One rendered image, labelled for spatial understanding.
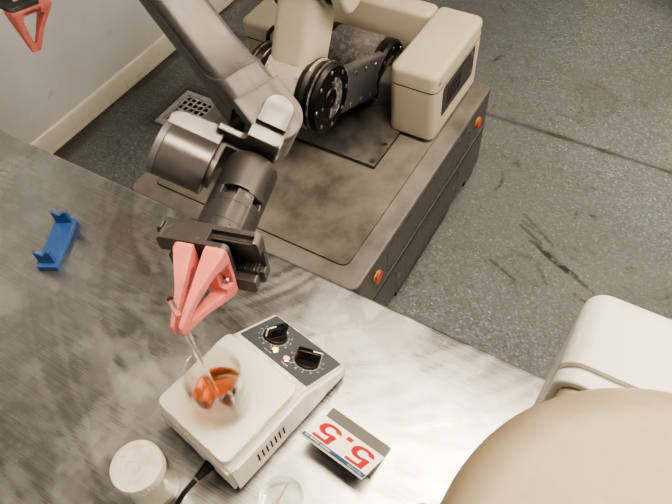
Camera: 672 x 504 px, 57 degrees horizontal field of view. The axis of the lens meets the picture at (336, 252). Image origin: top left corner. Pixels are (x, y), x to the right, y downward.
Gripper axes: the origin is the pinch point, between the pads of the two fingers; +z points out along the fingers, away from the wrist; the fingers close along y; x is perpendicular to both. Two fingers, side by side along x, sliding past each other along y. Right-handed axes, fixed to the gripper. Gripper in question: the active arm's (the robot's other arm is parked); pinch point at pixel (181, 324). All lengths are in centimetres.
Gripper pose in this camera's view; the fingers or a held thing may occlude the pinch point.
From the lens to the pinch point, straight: 57.2
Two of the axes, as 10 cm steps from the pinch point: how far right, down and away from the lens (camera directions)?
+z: -2.5, 7.8, -5.7
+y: 9.7, 1.7, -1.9
